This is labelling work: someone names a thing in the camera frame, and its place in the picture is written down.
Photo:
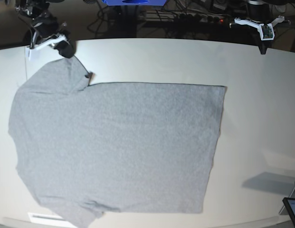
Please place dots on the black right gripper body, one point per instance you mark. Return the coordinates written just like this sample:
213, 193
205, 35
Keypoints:
46, 27

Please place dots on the grey T-shirt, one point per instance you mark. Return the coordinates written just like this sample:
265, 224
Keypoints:
84, 149

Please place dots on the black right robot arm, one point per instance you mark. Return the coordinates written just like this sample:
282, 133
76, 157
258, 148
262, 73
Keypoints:
34, 8

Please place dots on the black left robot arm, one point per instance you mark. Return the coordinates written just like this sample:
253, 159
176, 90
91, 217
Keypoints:
259, 13

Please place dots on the black power strip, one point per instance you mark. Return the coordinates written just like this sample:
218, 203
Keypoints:
202, 18

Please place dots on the white label strip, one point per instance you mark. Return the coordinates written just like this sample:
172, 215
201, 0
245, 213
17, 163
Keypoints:
35, 217

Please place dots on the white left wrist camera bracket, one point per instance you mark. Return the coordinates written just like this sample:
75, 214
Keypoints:
266, 31

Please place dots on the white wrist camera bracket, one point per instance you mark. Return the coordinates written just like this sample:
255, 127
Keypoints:
32, 53
266, 31

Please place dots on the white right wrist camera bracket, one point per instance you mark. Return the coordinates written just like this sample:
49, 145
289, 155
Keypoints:
32, 53

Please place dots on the tablet with dark frame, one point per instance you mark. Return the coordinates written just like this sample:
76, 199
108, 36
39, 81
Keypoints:
289, 204

